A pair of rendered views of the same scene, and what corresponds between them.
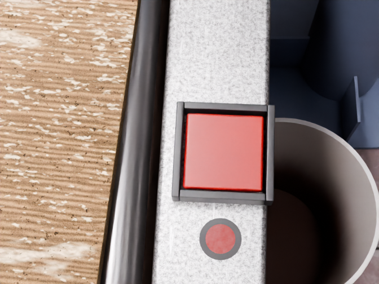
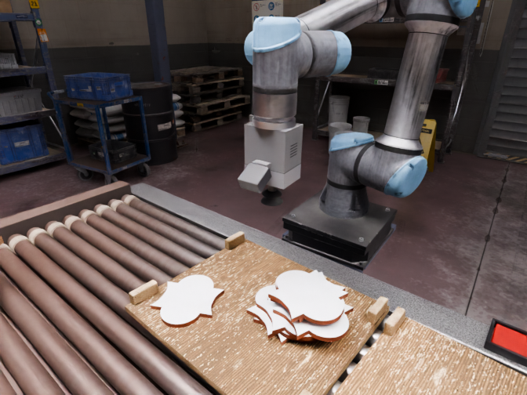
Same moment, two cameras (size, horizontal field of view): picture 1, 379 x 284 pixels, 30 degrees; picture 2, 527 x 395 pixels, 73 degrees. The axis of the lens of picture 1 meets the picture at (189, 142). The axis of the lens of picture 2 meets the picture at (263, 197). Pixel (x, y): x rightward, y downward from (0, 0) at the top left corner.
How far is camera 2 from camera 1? 0.68 m
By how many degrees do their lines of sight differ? 57
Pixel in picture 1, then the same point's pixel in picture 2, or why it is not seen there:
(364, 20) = not seen: hidden behind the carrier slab
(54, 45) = (448, 363)
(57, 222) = not seen: outside the picture
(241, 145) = (510, 334)
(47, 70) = (460, 371)
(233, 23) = (445, 316)
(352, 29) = not seen: hidden behind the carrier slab
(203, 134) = (503, 342)
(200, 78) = (469, 335)
